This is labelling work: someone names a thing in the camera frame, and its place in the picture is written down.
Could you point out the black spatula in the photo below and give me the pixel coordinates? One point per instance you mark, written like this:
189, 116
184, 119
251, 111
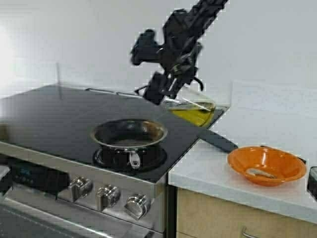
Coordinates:
217, 141

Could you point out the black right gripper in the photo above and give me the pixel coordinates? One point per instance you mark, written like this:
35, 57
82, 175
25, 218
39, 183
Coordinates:
177, 55

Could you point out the black glass stove cooktop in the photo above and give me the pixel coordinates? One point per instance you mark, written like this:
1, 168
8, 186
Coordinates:
51, 126

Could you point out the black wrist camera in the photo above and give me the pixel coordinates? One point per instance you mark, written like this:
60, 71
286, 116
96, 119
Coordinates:
146, 49

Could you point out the glass oil beaker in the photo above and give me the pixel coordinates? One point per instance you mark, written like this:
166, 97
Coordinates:
192, 106

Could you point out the stove display panel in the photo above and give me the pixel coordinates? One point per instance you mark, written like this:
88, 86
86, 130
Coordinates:
38, 177

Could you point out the orange plastic bowl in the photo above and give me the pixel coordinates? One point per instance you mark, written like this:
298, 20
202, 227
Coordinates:
284, 165

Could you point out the steel frying pan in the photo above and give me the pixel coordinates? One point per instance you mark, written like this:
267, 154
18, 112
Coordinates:
130, 145

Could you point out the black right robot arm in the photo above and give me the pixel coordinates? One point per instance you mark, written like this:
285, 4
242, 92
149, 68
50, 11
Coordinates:
196, 21

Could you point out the steel stove knob middle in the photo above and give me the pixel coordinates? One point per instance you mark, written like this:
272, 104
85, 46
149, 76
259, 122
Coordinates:
107, 196

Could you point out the black object right edge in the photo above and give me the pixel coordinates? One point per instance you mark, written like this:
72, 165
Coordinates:
312, 182

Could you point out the steel stove knob right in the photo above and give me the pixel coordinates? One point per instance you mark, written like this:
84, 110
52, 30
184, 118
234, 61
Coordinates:
137, 205

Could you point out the wooden base cabinet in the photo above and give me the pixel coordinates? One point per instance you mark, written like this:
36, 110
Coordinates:
202, 216

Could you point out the metal cabinet handle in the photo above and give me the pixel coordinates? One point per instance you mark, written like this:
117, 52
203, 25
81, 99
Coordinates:
245, 234

